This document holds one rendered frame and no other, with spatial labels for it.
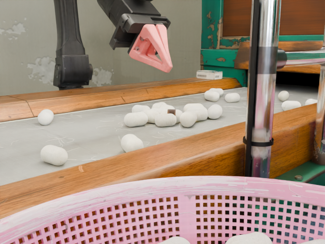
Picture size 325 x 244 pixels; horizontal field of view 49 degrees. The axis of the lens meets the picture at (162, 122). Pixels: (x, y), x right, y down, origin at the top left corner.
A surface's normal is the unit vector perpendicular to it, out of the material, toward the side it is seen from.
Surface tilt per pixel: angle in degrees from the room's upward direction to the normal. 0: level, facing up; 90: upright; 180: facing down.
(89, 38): 90
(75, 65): 82
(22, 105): 45
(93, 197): 75
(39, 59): 90
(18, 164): 0
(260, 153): 90
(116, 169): 0
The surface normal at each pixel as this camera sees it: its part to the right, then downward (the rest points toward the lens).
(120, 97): 0.49, -0.58
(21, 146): 0.00, -0.98
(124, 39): 0.53, 0.74
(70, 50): 0.53, 0.04
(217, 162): 0.71, 0.14
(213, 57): -0.72, 0.15
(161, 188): 0.26, -0.06
